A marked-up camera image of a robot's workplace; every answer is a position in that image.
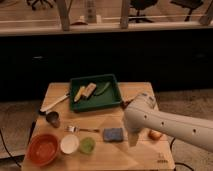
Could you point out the black office chair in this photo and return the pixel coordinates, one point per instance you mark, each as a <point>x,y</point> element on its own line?
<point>140,5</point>

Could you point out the green small cup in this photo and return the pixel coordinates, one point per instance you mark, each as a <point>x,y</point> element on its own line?
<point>87,145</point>

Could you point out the blue sponge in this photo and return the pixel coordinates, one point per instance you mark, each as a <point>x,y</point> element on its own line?
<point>113,135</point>

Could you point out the tan bread piece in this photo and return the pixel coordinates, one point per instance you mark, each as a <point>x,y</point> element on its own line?
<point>89,90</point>

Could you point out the white handled knife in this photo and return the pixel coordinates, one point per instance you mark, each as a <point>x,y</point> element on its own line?
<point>44,110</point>

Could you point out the wooden table leg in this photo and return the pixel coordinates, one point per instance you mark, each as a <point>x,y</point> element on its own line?
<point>124,14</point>
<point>63,13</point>

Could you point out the wooden table leg middle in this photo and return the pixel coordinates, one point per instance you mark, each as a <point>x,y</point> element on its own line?
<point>124,14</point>

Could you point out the wooden table leg left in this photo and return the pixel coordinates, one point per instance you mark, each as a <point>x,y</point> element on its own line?
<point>63,13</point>

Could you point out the green pepper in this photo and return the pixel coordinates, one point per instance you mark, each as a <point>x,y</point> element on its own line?
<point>102,90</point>

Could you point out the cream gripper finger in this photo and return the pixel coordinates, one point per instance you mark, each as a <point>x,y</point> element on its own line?
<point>133,139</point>

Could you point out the dark metal cup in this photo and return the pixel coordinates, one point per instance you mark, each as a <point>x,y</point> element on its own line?
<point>53,119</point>

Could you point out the white small bowl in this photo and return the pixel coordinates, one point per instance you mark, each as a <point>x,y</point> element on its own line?
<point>69,144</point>

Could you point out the yellow corn cob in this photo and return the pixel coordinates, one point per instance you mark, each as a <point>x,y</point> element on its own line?
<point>79,93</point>

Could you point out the red bowl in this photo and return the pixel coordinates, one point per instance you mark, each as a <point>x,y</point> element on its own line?
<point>43,149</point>

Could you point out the green tray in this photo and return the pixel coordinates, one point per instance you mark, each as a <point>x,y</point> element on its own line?
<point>105,95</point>

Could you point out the yellow orange fruit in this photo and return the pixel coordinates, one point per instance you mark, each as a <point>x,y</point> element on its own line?
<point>155,135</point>

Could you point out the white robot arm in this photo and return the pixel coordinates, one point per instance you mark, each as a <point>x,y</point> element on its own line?
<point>141,113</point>

